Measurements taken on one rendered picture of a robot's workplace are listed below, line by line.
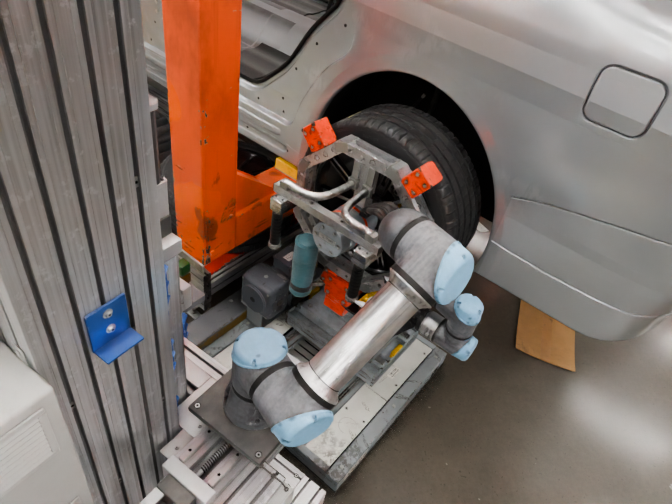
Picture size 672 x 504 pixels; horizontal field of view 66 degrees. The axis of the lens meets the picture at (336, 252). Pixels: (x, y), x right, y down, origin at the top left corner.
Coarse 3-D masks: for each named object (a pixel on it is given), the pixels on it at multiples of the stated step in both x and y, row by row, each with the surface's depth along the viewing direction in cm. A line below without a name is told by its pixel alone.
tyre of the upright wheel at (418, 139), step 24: (360, 120) 170; (384, 120) 168; (408, 120) 170; (432, 120) 174; (384, 144) 167; (408, 144) 162; (432, 144) 167; (456, 144) 173; (456, 168) 168; (432, 192) 163; (456, 192) 166; (432, 216) 168; (456, 216) 167; (456, 240) 172
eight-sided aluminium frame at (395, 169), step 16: (336, 144) 168; (352, 144) 165; (368, 144) 167; (304, 160) 181; (320, 160) 176; (368, 160) 163; (384, 160) 161; (400, 160) 162; (304, 176) 185; (400, 176) 158; (400, 192) 161; (416, 208) 160; (304, 224) 197; (320, 256) 199; (336, 272) 198; (368, 288) 190
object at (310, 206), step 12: (276, 192) 168; (288, 192) 165; (300, 204) 164; (312, 204) 162; (324, 216) 159; (336, 216) 159; (336, 228) 158; (348, 228) 155; (360, 240) 154; (372, 252) 153
